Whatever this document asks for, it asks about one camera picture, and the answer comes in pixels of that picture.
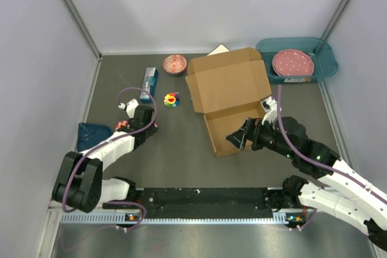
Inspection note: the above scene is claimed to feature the red patterned bowl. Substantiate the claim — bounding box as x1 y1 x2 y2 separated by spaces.
163 54 187 76

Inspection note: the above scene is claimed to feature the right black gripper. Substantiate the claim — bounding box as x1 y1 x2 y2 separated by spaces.
226 115 296 160

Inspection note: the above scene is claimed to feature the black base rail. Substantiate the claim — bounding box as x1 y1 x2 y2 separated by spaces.
102 187 287 219

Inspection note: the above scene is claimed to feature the white square plate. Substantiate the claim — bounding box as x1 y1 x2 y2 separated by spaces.
208 44 230 56

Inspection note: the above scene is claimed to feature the blue toothpaste box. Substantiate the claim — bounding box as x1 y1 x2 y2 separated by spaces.
140 67 158 103

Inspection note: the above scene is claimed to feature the teal plastic bin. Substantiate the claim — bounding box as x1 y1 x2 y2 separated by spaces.
256 37 338 84

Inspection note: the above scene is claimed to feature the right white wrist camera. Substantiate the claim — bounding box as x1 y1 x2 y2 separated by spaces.
261 96 278 124

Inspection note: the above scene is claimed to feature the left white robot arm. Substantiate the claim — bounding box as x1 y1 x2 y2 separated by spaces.
51 101 158 213

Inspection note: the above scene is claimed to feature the pink polka dot plate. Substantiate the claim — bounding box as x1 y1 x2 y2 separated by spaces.
272 49 314 77

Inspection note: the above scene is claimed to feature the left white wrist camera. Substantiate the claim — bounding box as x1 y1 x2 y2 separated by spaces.
118 98 139 118

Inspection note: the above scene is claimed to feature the brown cardboard box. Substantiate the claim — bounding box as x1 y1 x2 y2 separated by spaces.
185 47 272 158

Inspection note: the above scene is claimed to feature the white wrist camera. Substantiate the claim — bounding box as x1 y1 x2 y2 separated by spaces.
261 96 278 124
118 98 139 118

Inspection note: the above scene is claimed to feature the dark blue leaf dish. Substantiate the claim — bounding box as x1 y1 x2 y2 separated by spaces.
76 123 112 152

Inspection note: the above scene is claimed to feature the rainbow flower plush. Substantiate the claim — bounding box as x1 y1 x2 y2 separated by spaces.
164 92 180 108

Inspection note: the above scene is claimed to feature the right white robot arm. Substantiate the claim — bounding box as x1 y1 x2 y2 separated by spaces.
226 117 386 250

